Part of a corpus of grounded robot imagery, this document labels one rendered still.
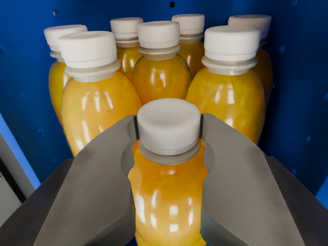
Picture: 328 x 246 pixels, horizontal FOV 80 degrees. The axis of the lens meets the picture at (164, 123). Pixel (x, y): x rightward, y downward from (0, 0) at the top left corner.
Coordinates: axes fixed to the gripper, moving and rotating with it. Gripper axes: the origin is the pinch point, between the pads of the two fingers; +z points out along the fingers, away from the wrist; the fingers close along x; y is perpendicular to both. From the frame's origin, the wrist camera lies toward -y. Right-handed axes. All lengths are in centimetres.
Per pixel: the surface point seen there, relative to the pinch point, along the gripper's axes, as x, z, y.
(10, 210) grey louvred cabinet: -155, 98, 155
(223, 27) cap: 4.3, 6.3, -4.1
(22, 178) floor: -150, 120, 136
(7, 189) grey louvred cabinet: -155, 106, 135
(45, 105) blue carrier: -14.0, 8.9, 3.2
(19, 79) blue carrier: -14.1, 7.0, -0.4
